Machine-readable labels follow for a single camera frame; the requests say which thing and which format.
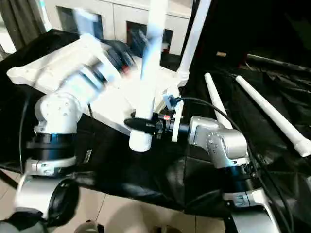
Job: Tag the white plastic table leg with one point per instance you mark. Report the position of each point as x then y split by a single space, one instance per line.
267 106
155 36
194 36
216 97

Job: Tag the white plastic table top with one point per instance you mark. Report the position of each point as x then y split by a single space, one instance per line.
60 60

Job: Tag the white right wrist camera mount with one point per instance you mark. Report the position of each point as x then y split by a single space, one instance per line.
177 121

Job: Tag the white display cabinet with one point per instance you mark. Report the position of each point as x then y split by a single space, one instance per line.
116 14

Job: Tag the dark tall cabinet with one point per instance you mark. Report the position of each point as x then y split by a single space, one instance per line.
255 24

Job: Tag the small tan label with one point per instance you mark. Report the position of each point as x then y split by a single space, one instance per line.
221 54

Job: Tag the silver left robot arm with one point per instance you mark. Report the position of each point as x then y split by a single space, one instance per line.
58 114

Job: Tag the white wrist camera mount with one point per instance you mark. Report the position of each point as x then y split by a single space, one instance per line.
177 121
85 19

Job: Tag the black work table frame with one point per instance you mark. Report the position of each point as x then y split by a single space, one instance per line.
8 179

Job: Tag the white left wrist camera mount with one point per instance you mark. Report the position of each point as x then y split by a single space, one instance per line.
85 19

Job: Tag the black mat cloth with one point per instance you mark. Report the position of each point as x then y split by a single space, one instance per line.
145 170

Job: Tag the grey curtain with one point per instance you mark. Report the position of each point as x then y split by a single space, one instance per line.
22 21

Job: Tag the long black rod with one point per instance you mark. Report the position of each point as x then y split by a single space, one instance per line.
279 61

